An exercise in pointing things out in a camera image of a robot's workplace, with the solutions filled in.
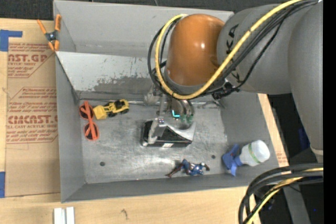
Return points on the orange sunglasses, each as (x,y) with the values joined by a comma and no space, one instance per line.
(90,133)

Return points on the yellow toy truck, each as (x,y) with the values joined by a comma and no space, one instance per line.
(113,108)

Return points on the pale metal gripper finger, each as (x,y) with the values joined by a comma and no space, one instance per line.
(183,132)
(155,132)

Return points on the blue and red toy figure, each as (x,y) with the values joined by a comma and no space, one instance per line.
(191,168)

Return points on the grey metal bin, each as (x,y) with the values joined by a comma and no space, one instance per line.
(123,154)

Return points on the brown cardboard board red print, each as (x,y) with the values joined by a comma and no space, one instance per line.
(29,144)

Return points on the black flat box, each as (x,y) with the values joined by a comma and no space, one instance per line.
(170,139)

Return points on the white spray bottle blue head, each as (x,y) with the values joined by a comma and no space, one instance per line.
(252,154)

